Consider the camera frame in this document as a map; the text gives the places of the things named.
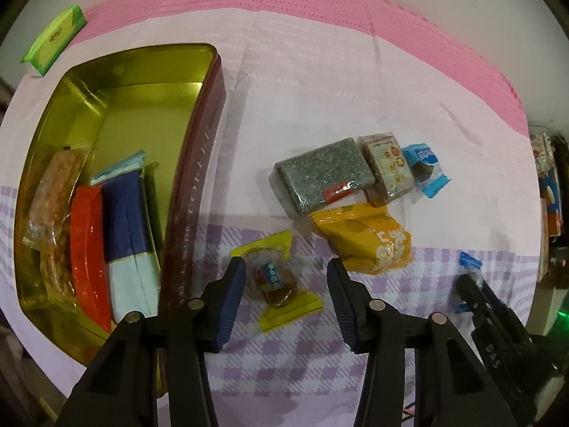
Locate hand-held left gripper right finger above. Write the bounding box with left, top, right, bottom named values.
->
left=326, top=258, right=519, bottom=427

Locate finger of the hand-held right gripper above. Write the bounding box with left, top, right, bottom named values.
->
left=478, top=280, right=505, bottom=318
left=458, top=274, right=490, bottom=325

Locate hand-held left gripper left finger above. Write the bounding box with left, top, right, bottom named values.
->
left=55, top=255, right=247, bottom=427

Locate blue candy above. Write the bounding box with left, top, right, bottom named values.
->
left=453, top=251, right=485, bottom=314

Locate yellow candy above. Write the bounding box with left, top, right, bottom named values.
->
left=230, top=230, right=323, bottom=333

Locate yellow snack packet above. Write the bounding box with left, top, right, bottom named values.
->
left=310, top=203, right=412, bottom=274

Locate maroon tin box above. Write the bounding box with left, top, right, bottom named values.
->
left=13, top=43, right=227, bottom=368

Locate navy and pale blue packet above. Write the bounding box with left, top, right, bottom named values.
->
left=91, top=150, right=161, bottom=325

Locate grey sesame block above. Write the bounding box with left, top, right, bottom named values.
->
left=269, top=137, right=376, bottom=220

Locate light blue cookie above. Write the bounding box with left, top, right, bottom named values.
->
left=402, top=142, right=450, bottom=199

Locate brown sesame block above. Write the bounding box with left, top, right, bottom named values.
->
left=358, top=131, right=415, bottom=207

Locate red snack packet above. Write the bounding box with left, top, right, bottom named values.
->
left=69, top=184, right=114, bottom=334

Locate clear peanut brittle packet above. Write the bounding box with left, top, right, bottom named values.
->
left=22, top=149, right=90, bottom=312

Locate blue box with cup picture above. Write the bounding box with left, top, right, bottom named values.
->
left=540, top=173, right=565, bottom=236

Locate floral ceramic pot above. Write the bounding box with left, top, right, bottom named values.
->
left=529, top=132, right=554, bottom=174

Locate pink and purple checked tablecloth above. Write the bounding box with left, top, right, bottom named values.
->
left=0, top=0, right=532, bottom=427

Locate green tissue pack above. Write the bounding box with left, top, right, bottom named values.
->
left=20, top=4, right=87, bottom=78

